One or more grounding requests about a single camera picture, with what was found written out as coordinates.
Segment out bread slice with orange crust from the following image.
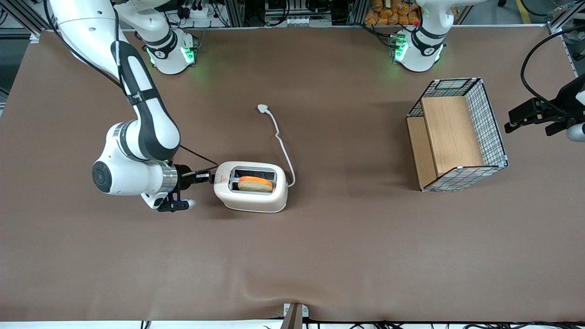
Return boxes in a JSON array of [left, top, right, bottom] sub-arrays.
[[237, 176, 274, 193]]

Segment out pile of orange bread rolls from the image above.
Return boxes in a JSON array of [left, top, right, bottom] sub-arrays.
[[364, 0, 421, 26]]

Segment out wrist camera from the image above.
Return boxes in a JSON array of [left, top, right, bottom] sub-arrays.
[[157, 191, 197, 213], [566, 122, 585, 143]]

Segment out white power strip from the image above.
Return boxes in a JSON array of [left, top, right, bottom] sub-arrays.
[[180, 4, 212, 20]]

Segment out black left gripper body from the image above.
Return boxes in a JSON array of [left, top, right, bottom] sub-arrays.
[[554, 75, 585, 122]]

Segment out white two-slot toaster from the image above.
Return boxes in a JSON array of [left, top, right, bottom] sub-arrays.
[[213, 161, 289, 213]]

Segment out wire basket with wooden shelf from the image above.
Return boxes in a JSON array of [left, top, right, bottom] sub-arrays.
[[406, 77, 509, 193]]

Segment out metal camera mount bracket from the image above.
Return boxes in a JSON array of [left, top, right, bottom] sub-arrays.
[[280, 302, 309, 329]]

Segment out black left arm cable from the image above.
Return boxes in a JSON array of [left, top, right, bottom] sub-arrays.
[[521, 24, 585, 116]]

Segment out aluminium frame profile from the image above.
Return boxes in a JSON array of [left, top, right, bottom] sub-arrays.
[[545, 0, 585, 35], [0, 0, 60, 38]]

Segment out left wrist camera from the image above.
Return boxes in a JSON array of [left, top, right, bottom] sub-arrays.
[[566, 122, 585, 143]]

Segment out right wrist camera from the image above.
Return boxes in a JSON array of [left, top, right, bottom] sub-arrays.
[[157, 191, 197, 213]]

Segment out white toaster power cord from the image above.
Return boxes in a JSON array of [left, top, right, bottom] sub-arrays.
[[257, 104, 296, 188]]

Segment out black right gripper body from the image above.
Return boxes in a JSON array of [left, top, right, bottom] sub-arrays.
[[176, 164, 198, 191]]

